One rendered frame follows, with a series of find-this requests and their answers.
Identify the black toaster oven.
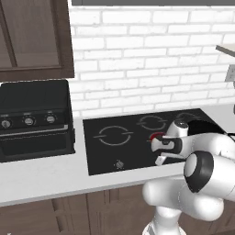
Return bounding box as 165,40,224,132
0,79,76,163

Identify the dark wood base cupboard door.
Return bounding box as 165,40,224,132
180,207,235,235
0,198,62,235
85,184,158,235

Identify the round black hob knob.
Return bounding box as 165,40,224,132
114,159,125,171

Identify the silver toaster oven knob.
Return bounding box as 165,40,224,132
23,116,35,127
45,114,57,125
1,118,12,129

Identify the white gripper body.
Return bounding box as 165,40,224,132
154,151,186,167

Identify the grey wall socket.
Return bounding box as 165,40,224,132
225,65,235,84

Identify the black glass hob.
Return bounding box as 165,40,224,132
82,107,229,176

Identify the black toaster oven door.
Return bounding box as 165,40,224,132
0,129,74,160

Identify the grey toaster oven handle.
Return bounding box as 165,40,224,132
0,124,70,138

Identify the grey range hood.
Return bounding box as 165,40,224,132
71,0,235,7

